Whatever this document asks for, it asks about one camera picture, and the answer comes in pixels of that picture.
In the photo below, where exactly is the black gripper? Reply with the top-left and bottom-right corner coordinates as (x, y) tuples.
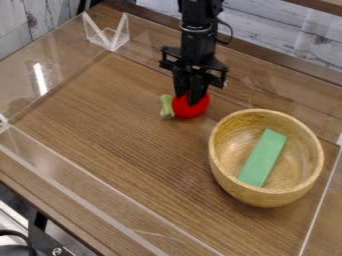
(158, 46), (228, 105)

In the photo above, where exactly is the red plush fruit green stem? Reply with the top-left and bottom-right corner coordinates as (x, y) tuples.
(158, 94), (211, 119)

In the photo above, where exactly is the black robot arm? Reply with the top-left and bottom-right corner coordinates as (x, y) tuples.
(158, 0), (228, 105)

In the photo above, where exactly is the wooden bowl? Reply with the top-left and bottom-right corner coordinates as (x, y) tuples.
(208, 109), (324, 208)

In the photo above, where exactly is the green rectangular block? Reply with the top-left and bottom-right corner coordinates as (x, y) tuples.
(236, 129), (287, 187)

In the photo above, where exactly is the clear acrylic corner bracket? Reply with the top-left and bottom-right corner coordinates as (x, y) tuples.
(81, 12), (129, 52)

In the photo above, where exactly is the clear acrylic tray wall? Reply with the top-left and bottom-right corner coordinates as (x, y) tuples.
(0, 115), (224, 256)

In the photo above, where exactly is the black metal table frame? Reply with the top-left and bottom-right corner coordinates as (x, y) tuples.
(0, 212), (76, 256)

